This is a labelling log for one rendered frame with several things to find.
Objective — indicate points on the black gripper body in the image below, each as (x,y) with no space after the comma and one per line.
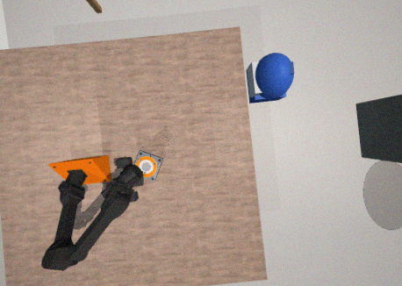
(125,163)

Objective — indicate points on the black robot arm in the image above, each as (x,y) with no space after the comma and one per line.
(63,253)

